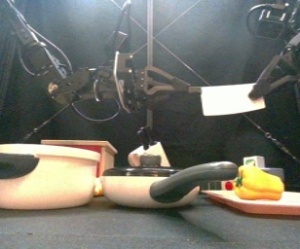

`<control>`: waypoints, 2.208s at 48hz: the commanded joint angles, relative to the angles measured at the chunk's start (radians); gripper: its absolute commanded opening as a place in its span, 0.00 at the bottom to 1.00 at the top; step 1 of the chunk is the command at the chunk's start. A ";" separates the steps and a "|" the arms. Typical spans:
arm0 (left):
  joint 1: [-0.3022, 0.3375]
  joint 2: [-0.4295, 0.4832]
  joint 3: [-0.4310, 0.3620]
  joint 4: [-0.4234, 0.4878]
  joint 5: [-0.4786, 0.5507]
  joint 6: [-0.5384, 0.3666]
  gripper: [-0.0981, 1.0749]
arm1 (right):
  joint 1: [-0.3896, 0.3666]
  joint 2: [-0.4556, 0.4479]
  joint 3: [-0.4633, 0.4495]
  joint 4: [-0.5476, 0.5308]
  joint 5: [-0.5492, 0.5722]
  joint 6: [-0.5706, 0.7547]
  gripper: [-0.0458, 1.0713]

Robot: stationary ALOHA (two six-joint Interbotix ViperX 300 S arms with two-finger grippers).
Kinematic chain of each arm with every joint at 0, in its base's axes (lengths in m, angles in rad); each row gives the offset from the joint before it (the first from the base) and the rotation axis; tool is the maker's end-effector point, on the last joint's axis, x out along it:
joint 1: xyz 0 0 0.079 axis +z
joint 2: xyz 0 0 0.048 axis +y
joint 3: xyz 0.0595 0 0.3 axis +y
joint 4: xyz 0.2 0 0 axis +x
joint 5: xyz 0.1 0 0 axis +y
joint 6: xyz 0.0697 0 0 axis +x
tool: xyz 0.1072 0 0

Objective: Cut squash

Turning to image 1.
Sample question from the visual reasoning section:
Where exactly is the yellow toy squash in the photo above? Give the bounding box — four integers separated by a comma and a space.
232, 163, 287, 201

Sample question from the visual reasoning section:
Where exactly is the white grey cube box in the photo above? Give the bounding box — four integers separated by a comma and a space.
126, 141, 173, 169

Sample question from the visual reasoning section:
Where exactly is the glass pan lid with knob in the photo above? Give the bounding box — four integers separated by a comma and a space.
102, 153, 183, 178

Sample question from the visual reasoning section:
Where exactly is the wooden box with red side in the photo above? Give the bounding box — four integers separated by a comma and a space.
40, 138, 120, 179

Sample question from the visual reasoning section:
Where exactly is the small white printed carton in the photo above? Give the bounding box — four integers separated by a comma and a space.
243, 155, 268, 168

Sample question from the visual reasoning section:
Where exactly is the dark ribbed toy piece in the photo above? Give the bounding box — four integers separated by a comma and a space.
199, 180, 227, 192

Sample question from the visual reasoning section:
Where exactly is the small red toy piece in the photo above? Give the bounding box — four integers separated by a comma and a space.
224, 180, 237, 192

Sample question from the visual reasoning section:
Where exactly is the small yellow toy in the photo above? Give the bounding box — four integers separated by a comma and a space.
93, 177, 106, 197

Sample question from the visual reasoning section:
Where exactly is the pink cutting board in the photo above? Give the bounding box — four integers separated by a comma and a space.
201, 189, 300, 218

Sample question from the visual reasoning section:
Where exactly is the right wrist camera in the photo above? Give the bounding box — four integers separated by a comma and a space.
245, 1, 300, 42

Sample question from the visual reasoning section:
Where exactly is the vertical metal frame pole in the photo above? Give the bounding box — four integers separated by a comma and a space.
147, 0, 156, 130

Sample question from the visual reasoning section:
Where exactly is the white saucepan, grey handle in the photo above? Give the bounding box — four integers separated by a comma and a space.
101, 160, 240, 209

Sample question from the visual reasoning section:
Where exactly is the large white pot, dark handle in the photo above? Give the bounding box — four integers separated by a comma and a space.
0, 143, 102, 211

